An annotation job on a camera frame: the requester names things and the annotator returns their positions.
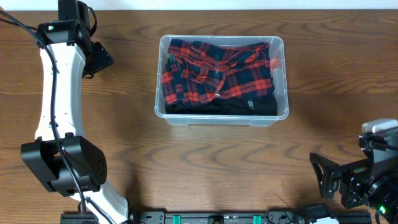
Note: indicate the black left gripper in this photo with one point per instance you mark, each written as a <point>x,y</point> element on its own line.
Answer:
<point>101,58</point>

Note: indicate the red plaid cloth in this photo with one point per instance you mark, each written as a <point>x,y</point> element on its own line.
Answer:
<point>202,72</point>

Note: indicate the large black garment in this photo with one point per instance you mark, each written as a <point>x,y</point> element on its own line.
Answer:
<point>216,107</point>

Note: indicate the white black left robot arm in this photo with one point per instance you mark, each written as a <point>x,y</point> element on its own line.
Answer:
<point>61,157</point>

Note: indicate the green banded cloth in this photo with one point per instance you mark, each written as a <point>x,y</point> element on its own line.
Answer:
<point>171,59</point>

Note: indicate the clear plastic storage bin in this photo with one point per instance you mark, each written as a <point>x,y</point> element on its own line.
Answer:
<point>279,79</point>

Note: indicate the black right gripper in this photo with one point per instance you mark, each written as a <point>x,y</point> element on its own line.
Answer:
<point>364,175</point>

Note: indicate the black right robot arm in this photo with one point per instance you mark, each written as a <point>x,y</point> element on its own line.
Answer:
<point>371,181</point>

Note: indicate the black banded cloth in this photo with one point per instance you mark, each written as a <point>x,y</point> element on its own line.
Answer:
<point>261,106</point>

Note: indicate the salmon pink garment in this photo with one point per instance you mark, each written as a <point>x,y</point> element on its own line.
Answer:
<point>275,63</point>

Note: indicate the black mounting rail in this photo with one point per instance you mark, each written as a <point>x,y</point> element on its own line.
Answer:
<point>312,214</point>

